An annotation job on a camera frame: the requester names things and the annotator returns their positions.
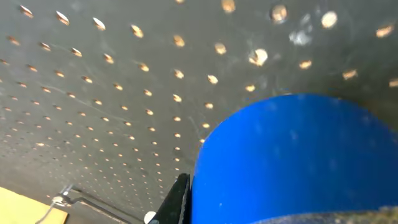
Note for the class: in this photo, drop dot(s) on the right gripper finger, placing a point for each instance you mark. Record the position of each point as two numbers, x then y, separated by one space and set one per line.
174 205

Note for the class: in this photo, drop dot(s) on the wrench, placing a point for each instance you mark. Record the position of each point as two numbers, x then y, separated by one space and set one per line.
99 208

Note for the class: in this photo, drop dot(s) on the roll of blue tape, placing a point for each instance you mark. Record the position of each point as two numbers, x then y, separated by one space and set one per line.
280 161

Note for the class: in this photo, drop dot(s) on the black pegboard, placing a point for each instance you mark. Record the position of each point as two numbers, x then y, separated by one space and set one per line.
124 62

